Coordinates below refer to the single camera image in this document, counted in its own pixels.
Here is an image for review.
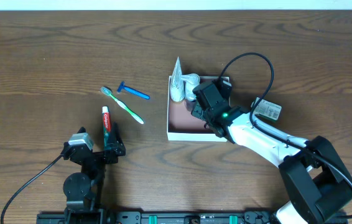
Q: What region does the clear pump bottle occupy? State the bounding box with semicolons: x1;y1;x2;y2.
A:
182;73;200;101

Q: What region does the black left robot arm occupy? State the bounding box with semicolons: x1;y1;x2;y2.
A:
61;122;126;224

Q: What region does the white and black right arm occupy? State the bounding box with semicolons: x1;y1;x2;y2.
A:
192;80;352;223

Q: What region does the red and green toothpaste tube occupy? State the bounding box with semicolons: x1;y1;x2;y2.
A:
102;106;111;147

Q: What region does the white upright tube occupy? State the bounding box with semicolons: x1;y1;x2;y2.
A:
170;57;185;102

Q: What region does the green and white toothbrush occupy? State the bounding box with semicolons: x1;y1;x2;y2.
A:
100;86;144;124

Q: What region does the white and green small box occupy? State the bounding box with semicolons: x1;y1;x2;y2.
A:
254;100;282;121

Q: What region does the blue disposable razor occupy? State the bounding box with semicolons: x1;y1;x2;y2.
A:
117;81;150;100

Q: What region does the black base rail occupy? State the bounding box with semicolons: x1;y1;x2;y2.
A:
35;210;348;224

